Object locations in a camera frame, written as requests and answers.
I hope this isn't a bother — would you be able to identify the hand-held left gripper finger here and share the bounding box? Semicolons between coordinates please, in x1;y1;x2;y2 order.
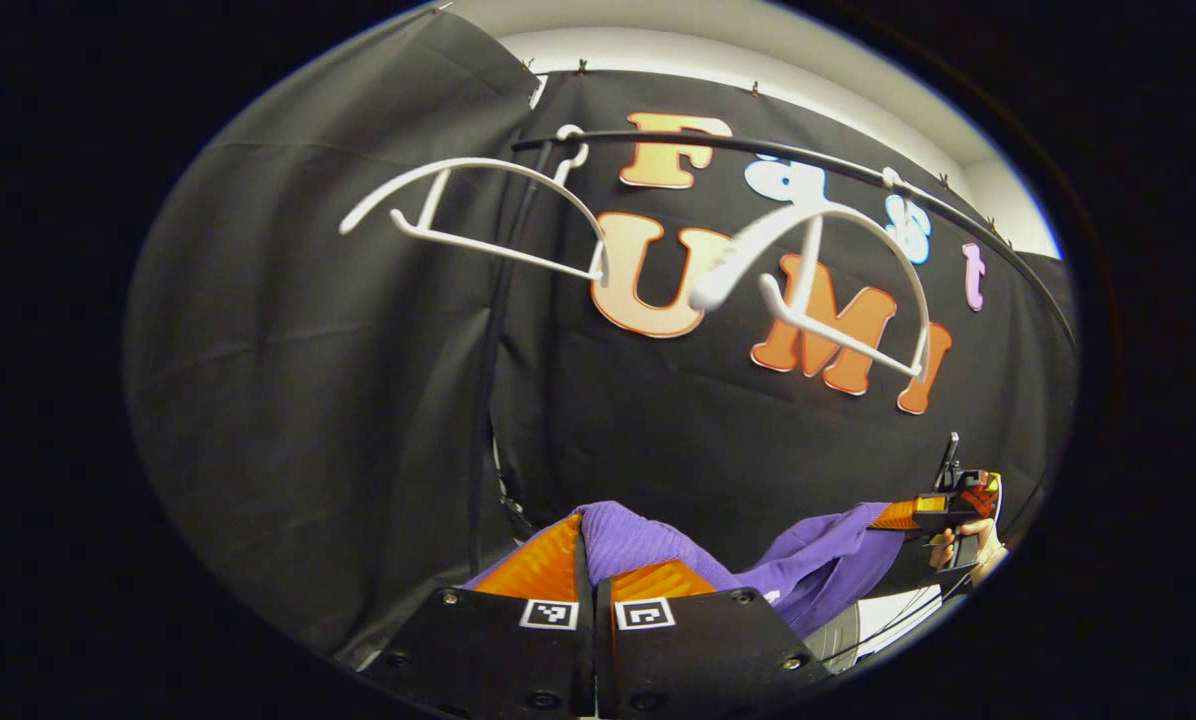
595;560;837;720
363;513;596;720

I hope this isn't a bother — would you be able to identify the purple ribbed jacket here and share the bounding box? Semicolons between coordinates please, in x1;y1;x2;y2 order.
463;500;907;641

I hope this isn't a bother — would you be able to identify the black metal clothes rack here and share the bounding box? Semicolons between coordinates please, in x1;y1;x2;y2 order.
466;128;1077;579

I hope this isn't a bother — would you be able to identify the white plastic clothes hanger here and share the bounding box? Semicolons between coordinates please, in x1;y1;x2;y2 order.
339;124;609;284
688;167;934;383

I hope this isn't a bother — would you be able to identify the white flat board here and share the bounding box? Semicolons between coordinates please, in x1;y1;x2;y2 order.
853;585;949;661

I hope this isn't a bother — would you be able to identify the black backdrop cloth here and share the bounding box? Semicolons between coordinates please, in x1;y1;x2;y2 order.
123;8;1079;669

